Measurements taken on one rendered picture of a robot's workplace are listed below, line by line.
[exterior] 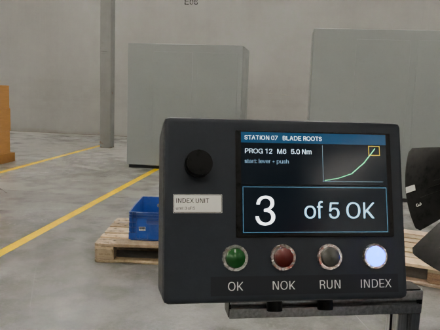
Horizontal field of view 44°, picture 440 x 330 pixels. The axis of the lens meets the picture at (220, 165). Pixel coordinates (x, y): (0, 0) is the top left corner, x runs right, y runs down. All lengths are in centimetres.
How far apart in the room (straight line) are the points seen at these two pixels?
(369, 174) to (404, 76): 623
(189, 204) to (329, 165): 15
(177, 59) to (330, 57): 272
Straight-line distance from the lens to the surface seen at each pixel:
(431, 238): 124
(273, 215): 56
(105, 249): 408
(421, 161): 152
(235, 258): 55
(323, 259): 58
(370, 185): 60
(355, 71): 675
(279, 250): 56
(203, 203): 55
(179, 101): 846
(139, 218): 408
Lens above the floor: 128
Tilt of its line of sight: 8 degrees down
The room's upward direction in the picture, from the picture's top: 2 degrees clockwise
